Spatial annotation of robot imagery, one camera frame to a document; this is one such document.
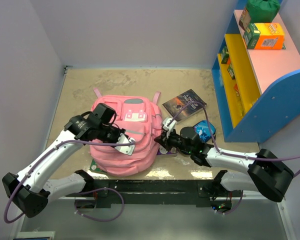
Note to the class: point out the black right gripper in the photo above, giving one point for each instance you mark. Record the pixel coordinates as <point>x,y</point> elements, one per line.
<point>163,140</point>

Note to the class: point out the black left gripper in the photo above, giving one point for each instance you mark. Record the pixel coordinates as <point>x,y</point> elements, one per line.
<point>119,130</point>

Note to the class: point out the pink student backpack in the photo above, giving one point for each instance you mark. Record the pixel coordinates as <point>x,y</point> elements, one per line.
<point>141,118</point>

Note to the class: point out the blue pencil case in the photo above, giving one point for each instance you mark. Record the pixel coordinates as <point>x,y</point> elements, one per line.
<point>202,129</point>

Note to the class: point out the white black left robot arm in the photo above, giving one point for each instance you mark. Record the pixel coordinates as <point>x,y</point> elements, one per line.
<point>31,189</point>

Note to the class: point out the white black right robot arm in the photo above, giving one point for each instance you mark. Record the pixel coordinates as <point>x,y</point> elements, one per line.
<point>253,171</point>

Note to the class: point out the green cloth bag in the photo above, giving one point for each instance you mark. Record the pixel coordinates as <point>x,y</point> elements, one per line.
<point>262,11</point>

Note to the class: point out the purple paperback book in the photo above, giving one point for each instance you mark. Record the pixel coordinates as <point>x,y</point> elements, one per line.
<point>162,152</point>

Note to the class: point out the dark novel book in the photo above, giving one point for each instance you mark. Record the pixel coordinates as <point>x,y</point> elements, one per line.
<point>184,105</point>

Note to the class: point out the green paperback book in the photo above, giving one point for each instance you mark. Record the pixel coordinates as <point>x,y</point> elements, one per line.
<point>95,168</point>

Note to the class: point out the orange packet on shelf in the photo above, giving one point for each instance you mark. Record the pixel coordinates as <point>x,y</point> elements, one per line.
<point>238,97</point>

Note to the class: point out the small green box lower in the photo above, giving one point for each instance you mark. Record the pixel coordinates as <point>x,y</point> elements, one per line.
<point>230,71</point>

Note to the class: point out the small green box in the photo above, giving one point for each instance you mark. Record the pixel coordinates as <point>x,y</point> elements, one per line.
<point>230,71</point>
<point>225,56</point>

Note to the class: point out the small green box upper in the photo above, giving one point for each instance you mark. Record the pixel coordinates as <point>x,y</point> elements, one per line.
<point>225,56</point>

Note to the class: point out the blue yellow pink shelf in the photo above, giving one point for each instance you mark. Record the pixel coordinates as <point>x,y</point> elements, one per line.
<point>268,82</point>

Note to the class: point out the brown card box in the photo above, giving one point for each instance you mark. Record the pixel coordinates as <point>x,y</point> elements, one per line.
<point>244,19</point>

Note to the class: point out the orange green crayon box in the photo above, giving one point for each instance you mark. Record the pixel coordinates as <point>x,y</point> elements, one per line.
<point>264,36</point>

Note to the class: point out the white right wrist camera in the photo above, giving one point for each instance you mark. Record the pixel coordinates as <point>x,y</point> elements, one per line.
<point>168,125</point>

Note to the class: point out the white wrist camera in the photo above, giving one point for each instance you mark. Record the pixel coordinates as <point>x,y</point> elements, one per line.
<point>168,125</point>
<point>125,145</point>

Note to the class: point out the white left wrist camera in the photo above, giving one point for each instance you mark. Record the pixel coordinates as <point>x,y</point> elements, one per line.
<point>125,145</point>

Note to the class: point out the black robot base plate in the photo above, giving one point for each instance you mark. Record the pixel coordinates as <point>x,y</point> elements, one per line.
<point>200,193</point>

